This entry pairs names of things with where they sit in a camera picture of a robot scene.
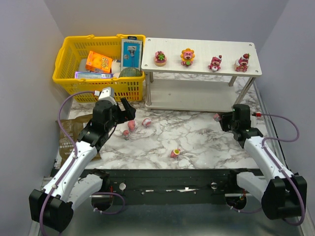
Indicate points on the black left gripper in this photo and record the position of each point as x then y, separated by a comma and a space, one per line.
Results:
124, 112

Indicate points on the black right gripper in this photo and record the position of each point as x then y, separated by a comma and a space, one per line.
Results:
225, 120

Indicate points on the pink bear shell toy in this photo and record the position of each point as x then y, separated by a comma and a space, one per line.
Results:
147, 122

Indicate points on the pink bear flower-wreath toy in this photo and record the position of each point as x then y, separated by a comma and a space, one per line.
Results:
126, 134

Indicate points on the pink bear white-hat toy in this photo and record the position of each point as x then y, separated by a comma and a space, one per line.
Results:
215, 64

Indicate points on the pink bear strawberry toy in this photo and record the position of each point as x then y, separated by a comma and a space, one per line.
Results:
242, 64

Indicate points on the pink bear cake toy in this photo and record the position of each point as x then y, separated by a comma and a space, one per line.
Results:
160, 59

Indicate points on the pink bear yellow-hat toy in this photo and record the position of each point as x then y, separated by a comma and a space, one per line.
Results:
175, 153

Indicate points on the pink bear sunflower toy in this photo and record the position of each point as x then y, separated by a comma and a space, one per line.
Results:
187, 57

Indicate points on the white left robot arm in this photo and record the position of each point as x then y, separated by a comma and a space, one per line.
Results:
54, 205

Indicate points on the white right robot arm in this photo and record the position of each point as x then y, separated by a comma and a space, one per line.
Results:
282, 194

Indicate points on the white two-tier shelf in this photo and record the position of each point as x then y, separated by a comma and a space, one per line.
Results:
192, 94

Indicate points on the green melon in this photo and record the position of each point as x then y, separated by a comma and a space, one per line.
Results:
130, 72

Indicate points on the white item in basket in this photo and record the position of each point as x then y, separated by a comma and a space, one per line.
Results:
115, 66

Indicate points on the orange snack box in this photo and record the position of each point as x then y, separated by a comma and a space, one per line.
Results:
98, 63

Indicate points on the purple flat box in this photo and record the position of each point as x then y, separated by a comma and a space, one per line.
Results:
90, 75

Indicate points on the blue razor package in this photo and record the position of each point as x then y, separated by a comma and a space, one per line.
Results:
131, 54

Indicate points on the yellow plastic basket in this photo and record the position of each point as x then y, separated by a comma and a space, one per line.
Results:
76, 48

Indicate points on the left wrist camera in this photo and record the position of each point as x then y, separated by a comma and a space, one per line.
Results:
106, 94

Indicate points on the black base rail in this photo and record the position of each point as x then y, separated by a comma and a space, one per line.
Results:
171, 186

